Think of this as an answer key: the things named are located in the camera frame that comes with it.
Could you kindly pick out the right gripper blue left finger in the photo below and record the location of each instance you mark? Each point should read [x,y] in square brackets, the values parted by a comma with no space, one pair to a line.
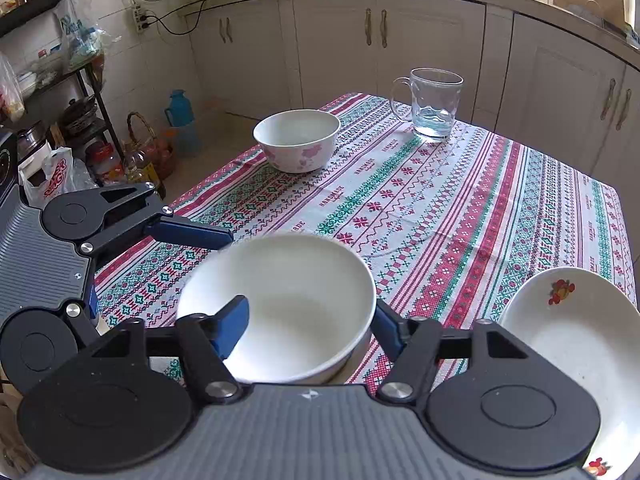
[206,341]

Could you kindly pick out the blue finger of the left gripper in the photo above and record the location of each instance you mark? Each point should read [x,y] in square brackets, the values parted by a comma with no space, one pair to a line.
[81,315]
[108,243]

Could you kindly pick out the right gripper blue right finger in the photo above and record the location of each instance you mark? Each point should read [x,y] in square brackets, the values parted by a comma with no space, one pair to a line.
[411,345]

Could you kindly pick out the white plate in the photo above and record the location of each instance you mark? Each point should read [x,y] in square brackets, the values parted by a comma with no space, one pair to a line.
[585,326]

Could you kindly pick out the cooking oil bottle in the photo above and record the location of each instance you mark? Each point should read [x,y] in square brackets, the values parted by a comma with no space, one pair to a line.
[139,167]

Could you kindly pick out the wicker basket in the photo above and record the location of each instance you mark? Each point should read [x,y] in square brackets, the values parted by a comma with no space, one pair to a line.
[157,149]

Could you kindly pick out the white red plastic bag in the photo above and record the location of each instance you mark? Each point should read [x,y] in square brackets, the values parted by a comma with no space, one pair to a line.
[58,170]

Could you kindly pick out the blue thermos jug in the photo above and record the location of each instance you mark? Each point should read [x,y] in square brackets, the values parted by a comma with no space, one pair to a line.
[179,113]

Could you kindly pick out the striped patterned tablecloth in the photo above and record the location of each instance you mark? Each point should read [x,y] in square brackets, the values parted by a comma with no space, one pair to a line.
[449,231]

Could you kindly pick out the white bowl pink flowers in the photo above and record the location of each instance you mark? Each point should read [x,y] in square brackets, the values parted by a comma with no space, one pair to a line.
[298,141]

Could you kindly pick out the black metal shelf rack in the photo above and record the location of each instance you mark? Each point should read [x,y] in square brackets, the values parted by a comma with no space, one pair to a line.
[83,45]

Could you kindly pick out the clear glass mug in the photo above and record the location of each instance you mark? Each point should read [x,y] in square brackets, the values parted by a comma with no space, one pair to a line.
[435,97]

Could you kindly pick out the white base cabinets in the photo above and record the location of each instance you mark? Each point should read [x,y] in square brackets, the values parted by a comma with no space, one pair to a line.
[528,80]

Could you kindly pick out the wall power socket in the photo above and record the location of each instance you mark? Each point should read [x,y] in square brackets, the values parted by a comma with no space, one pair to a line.
[140,18]

